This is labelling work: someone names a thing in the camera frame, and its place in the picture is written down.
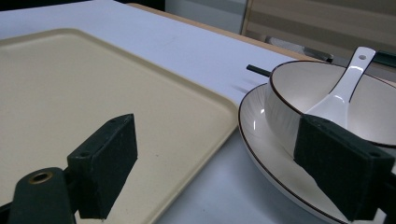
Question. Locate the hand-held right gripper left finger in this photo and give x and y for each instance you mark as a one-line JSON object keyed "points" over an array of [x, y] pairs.
{"points": [[104, 161]]}

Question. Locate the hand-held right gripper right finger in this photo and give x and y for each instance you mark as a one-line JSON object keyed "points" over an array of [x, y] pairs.
{"points": [[339, 161]]}

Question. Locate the white bowl with dark rim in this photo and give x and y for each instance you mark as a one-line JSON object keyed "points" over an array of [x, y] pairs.
{"points": [[308, 82]]}

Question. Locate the white ceramic spoon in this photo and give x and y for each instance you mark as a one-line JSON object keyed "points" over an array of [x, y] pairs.
{"points": [[335, 104]]}

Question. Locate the white plate with dark rim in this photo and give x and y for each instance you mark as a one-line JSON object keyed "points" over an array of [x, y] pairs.
{"points": [[267, 152]]}

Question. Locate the beige plastic tray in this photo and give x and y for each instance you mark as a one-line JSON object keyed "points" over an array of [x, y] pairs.
{"points": [[93, 77]]}

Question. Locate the grey metal bar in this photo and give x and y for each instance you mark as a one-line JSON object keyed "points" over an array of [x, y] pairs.
{"points": [[311, 51]]}

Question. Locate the black chopstick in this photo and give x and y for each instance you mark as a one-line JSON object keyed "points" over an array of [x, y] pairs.
{"points": [[258, 71]]}

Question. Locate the beige slatted panel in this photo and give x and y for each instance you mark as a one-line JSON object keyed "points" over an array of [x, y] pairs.
{"points": [[317, 21]]}

